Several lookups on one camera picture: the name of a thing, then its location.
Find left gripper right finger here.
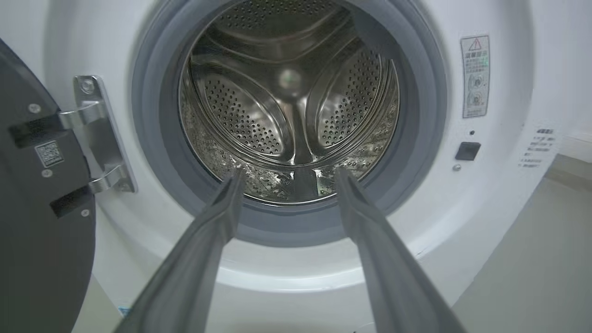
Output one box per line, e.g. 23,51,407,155
334,166,468,333

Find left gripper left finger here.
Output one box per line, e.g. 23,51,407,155
113,167,247,333

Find washing machine door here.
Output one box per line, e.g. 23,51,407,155
0,39,97,333

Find stainless steel drum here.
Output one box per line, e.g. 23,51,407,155
178,0,401,205

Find white front-load washing machine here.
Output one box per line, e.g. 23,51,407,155
0,0,584,333

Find grey rubber door gasket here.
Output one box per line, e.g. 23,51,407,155
131,0,448,248

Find black square door latch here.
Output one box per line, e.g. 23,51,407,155
455,142,481,161

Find silver metal door hinge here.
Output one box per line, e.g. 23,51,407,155
58,75,137,194

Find QR code door sticker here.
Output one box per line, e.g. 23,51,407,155
35,140,65,168

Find small printed text sticker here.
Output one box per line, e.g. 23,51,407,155
518,127,558,169

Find red triangle warning sticker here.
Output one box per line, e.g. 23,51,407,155
460,35,490,119

